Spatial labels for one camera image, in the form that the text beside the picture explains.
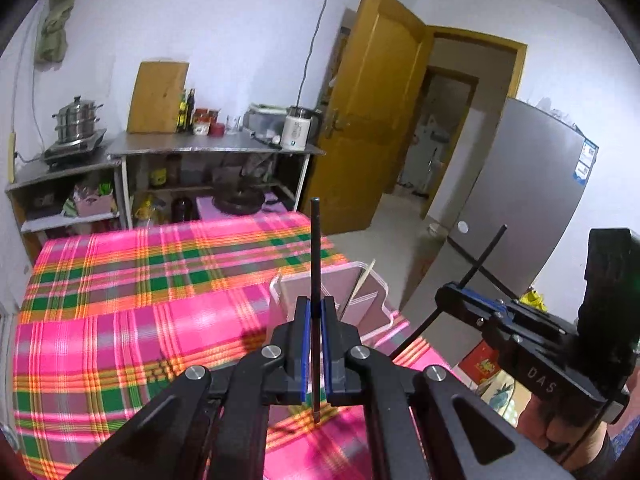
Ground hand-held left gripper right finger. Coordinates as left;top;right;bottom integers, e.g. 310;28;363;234
321;296;576;480

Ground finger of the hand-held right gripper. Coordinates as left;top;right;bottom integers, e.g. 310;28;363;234
435;292;501;332
435;282;516;313

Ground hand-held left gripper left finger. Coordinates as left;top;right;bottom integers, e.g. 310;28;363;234
65;296;314;480

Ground black chopstick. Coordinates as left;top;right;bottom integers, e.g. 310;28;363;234
310;198;324;422
391;224;508;360

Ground pink plastic utensil holder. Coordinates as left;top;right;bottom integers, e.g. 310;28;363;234
269;260;392;352

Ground light wooden chopstick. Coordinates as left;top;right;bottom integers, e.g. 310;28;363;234
350;259;376;307

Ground person's right forearm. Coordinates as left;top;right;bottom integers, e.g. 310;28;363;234
570;430;619;479

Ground person's right hand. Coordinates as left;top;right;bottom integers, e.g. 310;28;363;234
517;390;608;471

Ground red cardboard box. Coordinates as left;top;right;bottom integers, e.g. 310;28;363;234
456;341;502;387

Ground grey refrigerator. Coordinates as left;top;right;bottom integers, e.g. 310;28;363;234
400;97;601;368

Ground dark wok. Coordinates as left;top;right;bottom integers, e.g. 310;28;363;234
211;186;280;216

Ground pink green plaid tablecloth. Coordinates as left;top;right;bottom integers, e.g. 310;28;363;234
12;210;451;480

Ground yellow wooden door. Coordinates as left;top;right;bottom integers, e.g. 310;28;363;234
301;0;434;237

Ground white electric kettle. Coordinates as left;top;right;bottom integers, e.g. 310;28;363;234
280;105;324;151

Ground clear plastic storage box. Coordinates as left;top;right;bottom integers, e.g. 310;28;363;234
245;103;291;144

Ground metal counter table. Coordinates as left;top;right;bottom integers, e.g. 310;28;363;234
106;130;327;232

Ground red lidded jars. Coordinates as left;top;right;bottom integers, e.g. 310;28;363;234
192;107;223;137

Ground wooden cutting board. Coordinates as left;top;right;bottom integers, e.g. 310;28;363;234
126;61;190;134

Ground induction cooktop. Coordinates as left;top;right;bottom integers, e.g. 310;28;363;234
42;129;108;166

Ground stainless steel steamer pot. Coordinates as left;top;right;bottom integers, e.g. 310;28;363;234
51;96;104;142

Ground green knotted curtain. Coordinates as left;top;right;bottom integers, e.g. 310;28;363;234
34;0;89;64

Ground yellow door frame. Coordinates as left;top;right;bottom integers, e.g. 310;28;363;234
420;25;529;221

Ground black wall cable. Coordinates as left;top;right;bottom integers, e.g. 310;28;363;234
297;0;342;109

